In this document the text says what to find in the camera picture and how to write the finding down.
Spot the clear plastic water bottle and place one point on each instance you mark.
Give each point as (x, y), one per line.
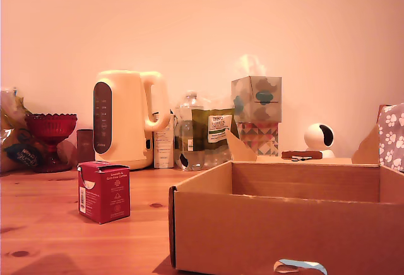
(184, 123)

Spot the pale blue tape strip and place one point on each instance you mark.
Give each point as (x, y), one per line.
(303, 264)

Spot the grey paw print cloth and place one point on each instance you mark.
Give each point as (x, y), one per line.
(393, 136)

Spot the clear plastic bag with food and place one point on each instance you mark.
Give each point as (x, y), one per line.
(12, 149)

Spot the white tissue paper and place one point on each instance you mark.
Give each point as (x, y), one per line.
(251, 65)

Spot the open cardboard box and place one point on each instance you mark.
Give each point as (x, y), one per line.
(284, 231)

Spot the red coffee filter carton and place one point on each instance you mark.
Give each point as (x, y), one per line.
(107, 193)

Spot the cream electric kettle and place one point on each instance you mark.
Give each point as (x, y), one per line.
(126, 114)

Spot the white printed carton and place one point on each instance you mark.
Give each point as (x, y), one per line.
(163, 150)

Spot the triangle pattern tissue box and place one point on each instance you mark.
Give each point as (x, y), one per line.
(259, 139)

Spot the small dark brown cup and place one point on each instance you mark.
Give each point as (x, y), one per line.
(85, 145)

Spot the small white round camera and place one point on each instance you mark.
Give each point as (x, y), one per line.
(314, 136)

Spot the green food packet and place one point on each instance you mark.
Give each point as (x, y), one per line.
(217, 126)

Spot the cloud print tissue box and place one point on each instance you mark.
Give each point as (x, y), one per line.
(262, 98)

